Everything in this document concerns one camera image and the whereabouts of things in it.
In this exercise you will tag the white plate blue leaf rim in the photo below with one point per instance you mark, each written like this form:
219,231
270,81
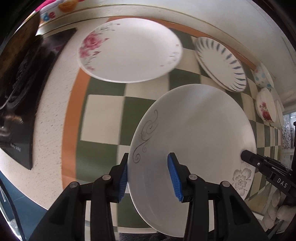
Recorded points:
220,64

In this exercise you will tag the blue cabinet door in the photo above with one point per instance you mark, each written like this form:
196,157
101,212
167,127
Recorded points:
29,213

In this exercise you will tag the white bowl red flower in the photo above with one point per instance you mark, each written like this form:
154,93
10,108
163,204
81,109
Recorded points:
265,106

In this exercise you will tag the white plate grey floral pattern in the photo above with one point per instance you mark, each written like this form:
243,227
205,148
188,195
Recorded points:
207,130

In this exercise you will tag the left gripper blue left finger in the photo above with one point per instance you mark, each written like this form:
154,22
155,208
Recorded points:
123,177

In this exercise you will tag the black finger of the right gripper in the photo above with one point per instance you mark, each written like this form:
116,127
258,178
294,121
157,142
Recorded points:
265,165

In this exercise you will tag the white plate pink rose pattern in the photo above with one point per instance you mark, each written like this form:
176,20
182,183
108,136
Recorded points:
129,50

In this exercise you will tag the right white gloved hand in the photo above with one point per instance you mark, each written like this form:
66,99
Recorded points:
276,210

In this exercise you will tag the black induction cooktop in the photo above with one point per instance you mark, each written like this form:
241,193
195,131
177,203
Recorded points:
20,99

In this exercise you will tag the white bowl colourful dots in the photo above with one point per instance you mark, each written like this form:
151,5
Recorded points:
262,77

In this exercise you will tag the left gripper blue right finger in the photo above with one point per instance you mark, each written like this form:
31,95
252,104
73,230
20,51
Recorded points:
176,175

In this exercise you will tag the colourful fridge magnets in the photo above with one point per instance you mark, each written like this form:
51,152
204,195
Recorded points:
50,10

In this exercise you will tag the green checkered orange-edged mat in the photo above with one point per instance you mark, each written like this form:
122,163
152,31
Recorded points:
101,119

